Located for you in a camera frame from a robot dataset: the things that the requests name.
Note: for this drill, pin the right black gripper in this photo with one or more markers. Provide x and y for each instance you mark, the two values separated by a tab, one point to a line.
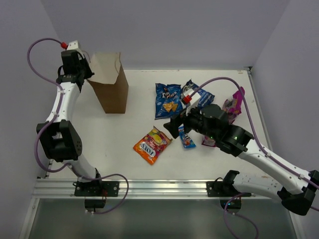
173	126

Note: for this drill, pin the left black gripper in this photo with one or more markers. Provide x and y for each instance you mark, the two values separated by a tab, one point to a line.
84	72

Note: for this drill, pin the blue M&M's packet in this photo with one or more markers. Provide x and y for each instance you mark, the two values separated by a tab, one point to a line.
187	142

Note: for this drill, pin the blue Doritos chips bag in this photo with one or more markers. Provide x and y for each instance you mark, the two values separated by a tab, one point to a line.
167	100

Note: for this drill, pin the orange Fox's candy packet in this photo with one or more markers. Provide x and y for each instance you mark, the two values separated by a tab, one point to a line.
152	145

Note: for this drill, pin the brown paper bag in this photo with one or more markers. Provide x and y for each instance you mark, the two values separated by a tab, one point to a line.
109	82

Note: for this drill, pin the purple snack packet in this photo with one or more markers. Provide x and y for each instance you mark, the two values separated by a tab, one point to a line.
232	105
207	141

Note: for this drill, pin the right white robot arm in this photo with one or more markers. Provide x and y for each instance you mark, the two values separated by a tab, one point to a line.
294	187

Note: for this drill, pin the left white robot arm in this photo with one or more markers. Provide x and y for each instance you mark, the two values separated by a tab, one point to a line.
57	135

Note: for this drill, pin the right black controller box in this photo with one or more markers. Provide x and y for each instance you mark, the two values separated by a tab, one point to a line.
233	205

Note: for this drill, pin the black controller box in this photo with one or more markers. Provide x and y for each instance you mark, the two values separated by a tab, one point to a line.
94	204
233	205

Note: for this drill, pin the left black controller box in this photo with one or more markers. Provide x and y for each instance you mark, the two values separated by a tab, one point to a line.
94	204

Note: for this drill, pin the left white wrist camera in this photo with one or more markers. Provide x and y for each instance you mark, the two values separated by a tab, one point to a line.
74	45

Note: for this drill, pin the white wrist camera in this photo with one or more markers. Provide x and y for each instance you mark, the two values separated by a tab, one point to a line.
74	45
190	99

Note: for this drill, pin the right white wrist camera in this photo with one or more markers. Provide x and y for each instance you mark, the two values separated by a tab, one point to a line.
190	99

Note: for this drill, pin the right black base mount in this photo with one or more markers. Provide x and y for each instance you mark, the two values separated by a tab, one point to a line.
222	188

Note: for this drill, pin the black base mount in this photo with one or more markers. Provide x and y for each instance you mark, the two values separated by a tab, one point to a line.
222	188
96	189

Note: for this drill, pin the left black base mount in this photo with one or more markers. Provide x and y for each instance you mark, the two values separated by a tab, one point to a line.
96	189

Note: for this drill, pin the aluminium front rail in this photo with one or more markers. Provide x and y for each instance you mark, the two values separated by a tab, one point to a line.
149	188

